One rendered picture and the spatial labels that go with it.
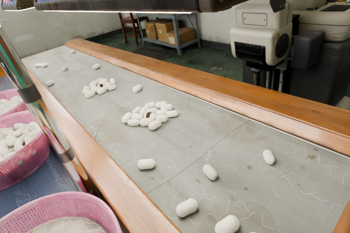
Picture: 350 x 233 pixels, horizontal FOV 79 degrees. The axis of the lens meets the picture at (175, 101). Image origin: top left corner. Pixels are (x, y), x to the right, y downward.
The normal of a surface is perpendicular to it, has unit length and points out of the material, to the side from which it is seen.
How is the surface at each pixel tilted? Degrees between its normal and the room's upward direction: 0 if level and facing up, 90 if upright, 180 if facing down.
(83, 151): 0
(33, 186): 0
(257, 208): 0
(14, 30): 90
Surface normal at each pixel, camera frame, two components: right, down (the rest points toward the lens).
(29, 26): 0.60, 0.34
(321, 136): -0.63, -0.28
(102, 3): -0.73, 0.45
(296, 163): -0.16, -0.84
